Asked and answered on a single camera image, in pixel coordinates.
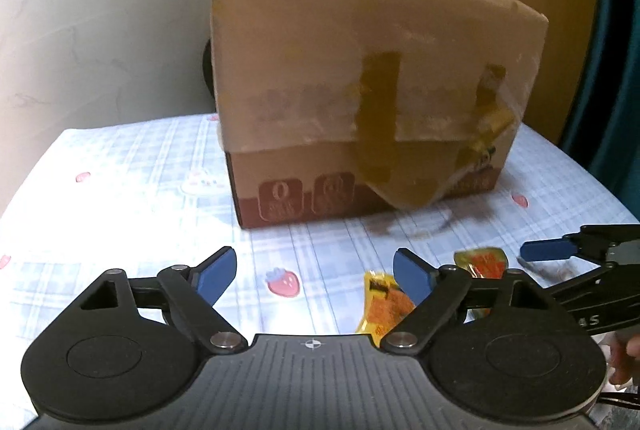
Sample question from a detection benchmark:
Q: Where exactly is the yellow snack packet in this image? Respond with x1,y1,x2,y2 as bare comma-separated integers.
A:
356,271,416,346

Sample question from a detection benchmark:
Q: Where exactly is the gold snack packet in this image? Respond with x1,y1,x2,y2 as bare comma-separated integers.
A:
454,247,509,280

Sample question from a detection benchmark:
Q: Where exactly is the brown cardboard box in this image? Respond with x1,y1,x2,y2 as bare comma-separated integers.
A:
210,0,548,228

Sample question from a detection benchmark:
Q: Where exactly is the right hand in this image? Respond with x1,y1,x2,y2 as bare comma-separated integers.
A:
608,335,640,386

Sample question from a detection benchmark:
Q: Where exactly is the teal curtain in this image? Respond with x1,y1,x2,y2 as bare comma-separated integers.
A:
560,0,639,216

